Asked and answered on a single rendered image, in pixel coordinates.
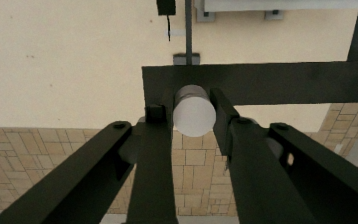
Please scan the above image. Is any black straight rod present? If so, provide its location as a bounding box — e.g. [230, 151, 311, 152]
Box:
[156, 0, 176, 42]

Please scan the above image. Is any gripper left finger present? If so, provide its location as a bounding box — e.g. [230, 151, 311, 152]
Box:
[0, 87, 179, 224]

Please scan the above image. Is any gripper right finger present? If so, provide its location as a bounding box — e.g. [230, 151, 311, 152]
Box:
[209, 88, 358, 224]

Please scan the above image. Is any grey cylinder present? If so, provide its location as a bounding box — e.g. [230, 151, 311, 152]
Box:
[173, 85, 216, 137]

